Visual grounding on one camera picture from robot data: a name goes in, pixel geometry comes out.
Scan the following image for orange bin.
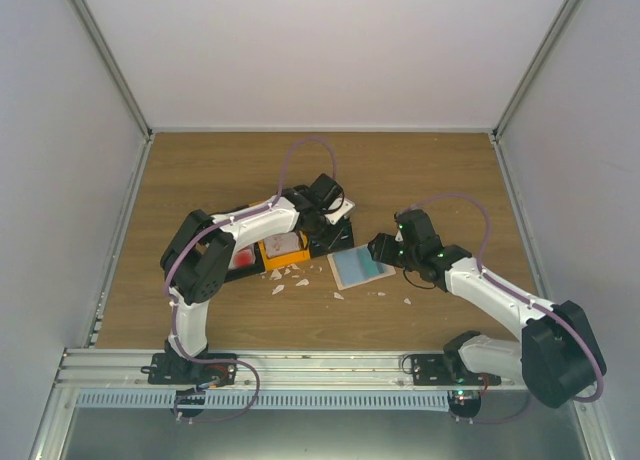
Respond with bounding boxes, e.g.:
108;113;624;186
258;232;311;271

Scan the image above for black bin right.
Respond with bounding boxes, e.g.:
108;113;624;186
304;219;356;256

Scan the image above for black bin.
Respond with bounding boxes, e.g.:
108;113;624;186
304;219;356;256
225;243;265;283

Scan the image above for aluminium rail frame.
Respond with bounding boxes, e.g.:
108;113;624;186
29;129;614;460

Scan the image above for teal VIP card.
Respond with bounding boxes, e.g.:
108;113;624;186
356;247;388;280

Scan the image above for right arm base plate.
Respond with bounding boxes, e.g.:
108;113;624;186
399;353;502;388

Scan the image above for red white card stack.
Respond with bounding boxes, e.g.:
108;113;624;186
233;247;256;269

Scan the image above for black bin left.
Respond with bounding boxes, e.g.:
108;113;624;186
225;243;265;283

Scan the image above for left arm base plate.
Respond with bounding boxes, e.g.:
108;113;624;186
140;351;237;387

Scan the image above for beige card holder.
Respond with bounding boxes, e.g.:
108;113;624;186
327;245;396;290

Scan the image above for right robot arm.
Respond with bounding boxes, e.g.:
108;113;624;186
367;209;607;408

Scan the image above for white pink card stack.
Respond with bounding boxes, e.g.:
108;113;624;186
263;232;301;258

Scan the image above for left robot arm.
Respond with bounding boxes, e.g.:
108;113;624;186
160;174;355;384

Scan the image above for grey slotted cable duct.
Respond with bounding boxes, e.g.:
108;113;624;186
76;388;449;412

